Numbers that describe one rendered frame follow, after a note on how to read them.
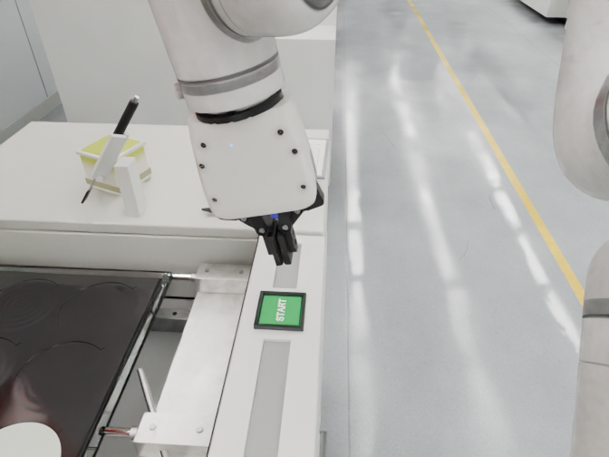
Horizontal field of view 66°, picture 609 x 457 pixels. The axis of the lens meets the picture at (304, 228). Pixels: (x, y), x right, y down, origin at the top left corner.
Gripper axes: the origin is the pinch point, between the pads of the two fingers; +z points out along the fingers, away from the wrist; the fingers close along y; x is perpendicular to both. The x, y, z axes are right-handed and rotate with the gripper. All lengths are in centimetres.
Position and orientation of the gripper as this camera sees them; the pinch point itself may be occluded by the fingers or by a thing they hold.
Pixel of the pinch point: (281, 241)
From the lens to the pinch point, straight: 48.0
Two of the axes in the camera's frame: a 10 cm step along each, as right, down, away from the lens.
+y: 9.8, -1.3, -1.7
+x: 0.7, -5.9, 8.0
